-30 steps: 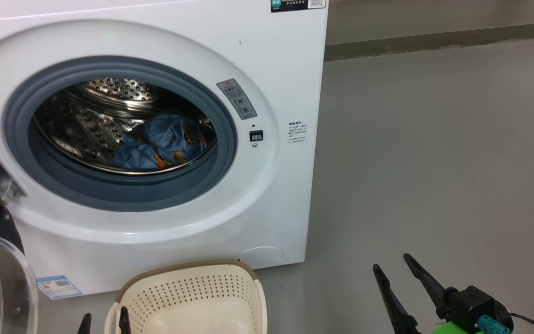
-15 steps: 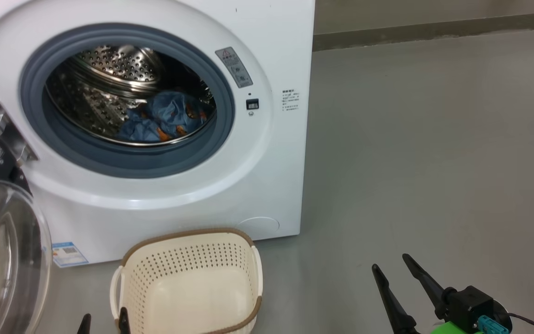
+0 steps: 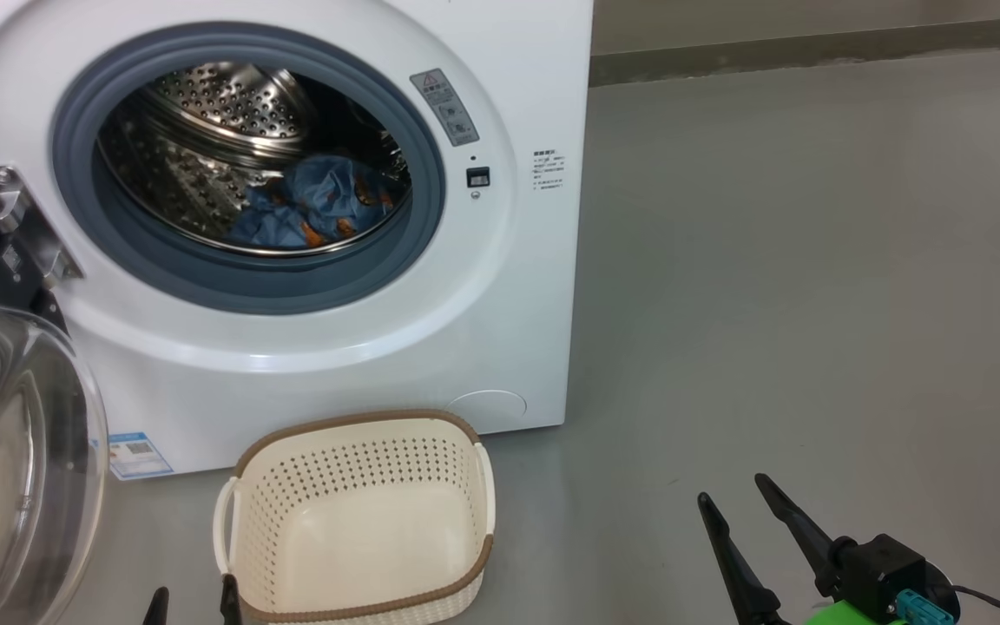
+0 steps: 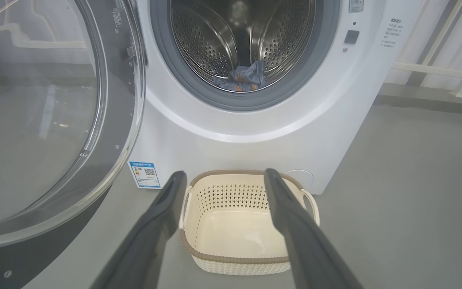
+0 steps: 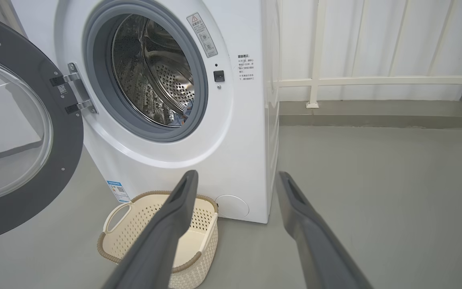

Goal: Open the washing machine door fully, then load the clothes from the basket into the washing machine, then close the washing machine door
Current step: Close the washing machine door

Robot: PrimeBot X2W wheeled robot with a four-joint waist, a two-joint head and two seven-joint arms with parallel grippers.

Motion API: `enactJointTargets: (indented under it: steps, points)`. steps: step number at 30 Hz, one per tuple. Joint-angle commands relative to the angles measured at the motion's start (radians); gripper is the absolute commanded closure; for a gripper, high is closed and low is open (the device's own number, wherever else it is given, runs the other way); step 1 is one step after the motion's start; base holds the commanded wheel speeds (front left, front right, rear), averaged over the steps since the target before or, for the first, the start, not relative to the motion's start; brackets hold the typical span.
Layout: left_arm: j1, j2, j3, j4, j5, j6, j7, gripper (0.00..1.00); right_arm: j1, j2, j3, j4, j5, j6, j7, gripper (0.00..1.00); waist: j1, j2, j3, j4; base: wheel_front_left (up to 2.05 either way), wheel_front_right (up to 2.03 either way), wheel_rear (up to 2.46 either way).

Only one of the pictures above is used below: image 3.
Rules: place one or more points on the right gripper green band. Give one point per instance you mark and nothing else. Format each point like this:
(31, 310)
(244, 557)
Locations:
(847, 616)

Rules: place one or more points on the blue patterned garment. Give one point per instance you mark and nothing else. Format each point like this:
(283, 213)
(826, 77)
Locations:
(326, 195)

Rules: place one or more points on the cream perforated laundry basket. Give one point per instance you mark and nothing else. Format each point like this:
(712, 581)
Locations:
(361, 538)

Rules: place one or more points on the white front-load washing machine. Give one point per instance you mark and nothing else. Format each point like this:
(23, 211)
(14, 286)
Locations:
(500, 330)

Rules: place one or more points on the round white filter cover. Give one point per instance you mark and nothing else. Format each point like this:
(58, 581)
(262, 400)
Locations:
(487, 406)

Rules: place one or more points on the grey warning sticker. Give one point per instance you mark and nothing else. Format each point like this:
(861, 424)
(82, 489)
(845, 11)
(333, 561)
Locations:
(445, 107)

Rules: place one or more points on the steel perforated washer drum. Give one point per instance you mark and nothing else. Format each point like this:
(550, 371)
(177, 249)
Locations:
(205, 113)

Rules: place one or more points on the blue energy label sticker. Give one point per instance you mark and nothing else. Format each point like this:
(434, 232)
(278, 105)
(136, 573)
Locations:
(141, 456)

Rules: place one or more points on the metal door hinge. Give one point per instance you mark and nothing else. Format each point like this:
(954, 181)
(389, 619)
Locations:
(27, 226)

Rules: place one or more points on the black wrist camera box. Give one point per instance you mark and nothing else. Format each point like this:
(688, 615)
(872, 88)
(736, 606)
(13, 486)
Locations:
(878, 569)

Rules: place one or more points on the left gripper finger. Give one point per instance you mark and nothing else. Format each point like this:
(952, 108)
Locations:
(157, 608)
(231, 603)

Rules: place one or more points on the grey rubber door gasket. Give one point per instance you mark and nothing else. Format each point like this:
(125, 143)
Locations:
(73, 174)

